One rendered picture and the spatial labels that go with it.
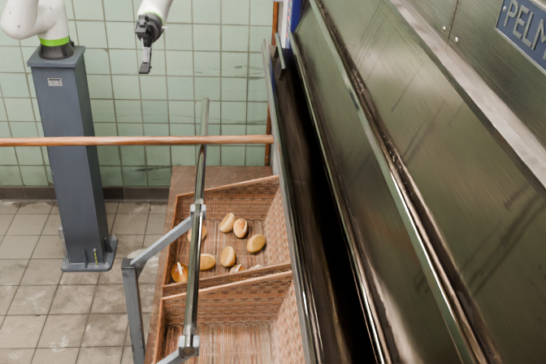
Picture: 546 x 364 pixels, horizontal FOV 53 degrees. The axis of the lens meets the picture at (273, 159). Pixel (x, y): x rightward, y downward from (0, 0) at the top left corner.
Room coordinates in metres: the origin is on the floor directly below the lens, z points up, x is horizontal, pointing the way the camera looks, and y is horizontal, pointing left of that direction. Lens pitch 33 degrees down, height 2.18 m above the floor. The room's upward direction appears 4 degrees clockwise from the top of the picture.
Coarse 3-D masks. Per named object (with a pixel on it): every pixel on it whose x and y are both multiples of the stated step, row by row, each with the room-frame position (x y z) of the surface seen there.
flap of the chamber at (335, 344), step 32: (288, 64) 1.84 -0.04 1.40; (288, 96) 1.58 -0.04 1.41; (288, 128) 1.36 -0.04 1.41; (320, 160) 1.22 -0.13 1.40; (320, 192) 1.08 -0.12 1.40; (288, 224) 0.93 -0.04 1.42; (320, 224) 0.95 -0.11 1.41; (320, 256) 0.84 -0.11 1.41; (320, 288) 0.75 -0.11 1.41; (352, 288) 0.77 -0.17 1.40; (320, 320) 0.67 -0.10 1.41; (352, 320) 0.69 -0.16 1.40; (352, 352) 0.61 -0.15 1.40
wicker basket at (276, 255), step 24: (192, 192) 1.92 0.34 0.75; (216, 192) 1.93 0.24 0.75; (240, 192) 1.94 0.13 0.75; (264, 192) 1.95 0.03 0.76; (216, 216) 1.93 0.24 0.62; (264, 216) 1.95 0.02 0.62; (216, 240) 1.80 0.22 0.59; (240, 240) 1.81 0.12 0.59; (168, 264) 1.50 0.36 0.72; (216, 264) 1.66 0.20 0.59; (264, 264) 1.67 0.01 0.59; (288, 264) 1.41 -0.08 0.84; (168, 288) 1.38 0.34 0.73
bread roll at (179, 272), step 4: (176, 264) 1.59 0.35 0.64; (180, 264) 1.58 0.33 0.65; (172, 268) 1.58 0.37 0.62; (176, 268) 1.56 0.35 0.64; (180, 268) 1.56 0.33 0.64; (184, 268) 1.57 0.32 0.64; (172, 272) 1.56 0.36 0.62; (176, 272) 1.55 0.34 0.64; (180, 272) 1.55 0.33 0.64; (184, 272) 1.55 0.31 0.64; (172, 276) 1.55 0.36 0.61; (176, 276) 1.54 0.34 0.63; (180, 276) 1.53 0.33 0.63; (184, 276) 1.54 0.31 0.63; (176, 280) 1.53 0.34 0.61; (180, 280) 1.53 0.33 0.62; (184, 280) 1.53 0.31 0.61
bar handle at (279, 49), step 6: (276, 36) 1.95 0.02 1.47; (276, 42) 1.90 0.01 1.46; (276, 48) 1.88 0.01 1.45; (282, 48) 1.84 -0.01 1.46; (276, 54) 1.88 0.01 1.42; (282, 54) 1.77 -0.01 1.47; (282, 60) 1.72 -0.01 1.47; (282, 66) 1.68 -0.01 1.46; (282, 72) 1.68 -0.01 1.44; (282, 78) 1.68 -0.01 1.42
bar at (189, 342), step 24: (192, 216) 1.26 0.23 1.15; (168, 240) 1.26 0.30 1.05; (192, 240) 1.13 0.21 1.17; (144, 264) 1.26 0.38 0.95; (192, 264) 1.04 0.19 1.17; (192, 288) 0.95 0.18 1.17; (192, 312) 0.88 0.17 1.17; (144, 336) 1.27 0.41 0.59; (192, 336) 0.81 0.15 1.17; (144, 360) 1.24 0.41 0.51; (168, 360) 0.79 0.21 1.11
